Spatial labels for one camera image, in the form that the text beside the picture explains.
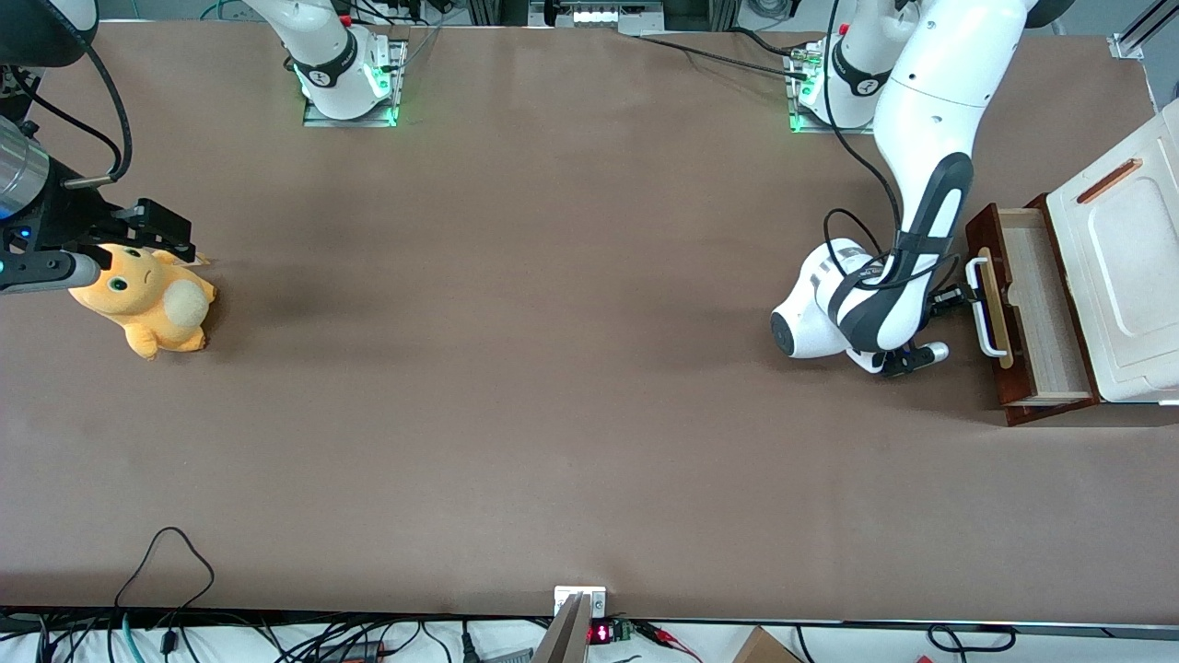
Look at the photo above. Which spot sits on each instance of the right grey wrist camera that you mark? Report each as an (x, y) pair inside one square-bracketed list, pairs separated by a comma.
[(46, 272)]

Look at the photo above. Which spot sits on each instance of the red black clip leads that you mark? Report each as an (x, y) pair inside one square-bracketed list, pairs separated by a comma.
[(659, 633)]

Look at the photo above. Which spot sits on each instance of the dark brown wooden drawer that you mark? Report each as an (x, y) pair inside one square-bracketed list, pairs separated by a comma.
[(1050, 313)]

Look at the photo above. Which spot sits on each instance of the white metal bracket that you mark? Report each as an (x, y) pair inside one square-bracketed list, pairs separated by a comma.
[(597, 603)]

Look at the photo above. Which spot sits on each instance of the bright light bar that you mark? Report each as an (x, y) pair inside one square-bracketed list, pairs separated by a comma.
[(599, 14)]

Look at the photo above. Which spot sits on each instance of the brown cardboard box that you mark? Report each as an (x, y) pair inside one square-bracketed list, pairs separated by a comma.
[(764, 649)]

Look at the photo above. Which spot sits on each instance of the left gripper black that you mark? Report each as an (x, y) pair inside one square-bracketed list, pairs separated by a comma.
[(948, 300)]

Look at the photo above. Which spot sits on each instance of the red LED display board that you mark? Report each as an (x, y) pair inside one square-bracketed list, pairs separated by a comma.
[(601, 633)]

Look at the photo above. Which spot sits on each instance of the aluminium profile frame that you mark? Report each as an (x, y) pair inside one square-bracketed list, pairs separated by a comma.
[(1126, 46)]

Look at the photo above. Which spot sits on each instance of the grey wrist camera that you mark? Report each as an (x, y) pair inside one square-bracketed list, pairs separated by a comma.
[(932, 352), (46, 272)]

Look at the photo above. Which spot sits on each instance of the white drawer cabinet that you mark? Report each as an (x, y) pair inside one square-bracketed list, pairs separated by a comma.
[(1138, 276)]

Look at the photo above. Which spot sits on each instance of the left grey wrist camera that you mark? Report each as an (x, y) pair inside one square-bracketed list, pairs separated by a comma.
[(932, 352)]

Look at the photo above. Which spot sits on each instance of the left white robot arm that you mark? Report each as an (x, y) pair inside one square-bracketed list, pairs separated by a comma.
[(930, 101)]

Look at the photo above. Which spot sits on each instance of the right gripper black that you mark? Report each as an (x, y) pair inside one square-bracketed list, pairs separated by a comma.
[(78, 219)]

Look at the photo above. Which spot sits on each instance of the black power adapter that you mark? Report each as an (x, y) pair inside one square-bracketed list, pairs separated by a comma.
[(355, 654)]

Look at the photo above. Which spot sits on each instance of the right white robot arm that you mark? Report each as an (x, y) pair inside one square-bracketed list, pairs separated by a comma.
[(327, 74)]

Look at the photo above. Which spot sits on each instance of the yellow plush toy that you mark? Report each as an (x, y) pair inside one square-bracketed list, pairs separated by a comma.
[(147, 313)]

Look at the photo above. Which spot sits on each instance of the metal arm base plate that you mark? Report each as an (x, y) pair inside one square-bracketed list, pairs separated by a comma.
[(350, 122), (820, 130)]

